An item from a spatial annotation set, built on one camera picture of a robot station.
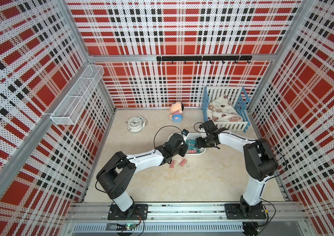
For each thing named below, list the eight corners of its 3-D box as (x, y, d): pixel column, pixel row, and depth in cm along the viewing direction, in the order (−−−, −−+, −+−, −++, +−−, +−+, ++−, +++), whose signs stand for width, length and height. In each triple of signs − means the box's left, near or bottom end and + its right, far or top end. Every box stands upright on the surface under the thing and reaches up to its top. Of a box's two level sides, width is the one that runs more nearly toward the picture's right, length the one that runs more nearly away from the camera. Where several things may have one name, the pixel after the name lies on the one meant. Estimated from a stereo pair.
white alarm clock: (127, 132, 108) (126, 128, 104) (131, 120, 116) (129, 115, 112) (145, 132, 108) (144, 128, 104) (147, 120, 116) (146, 115, 112)
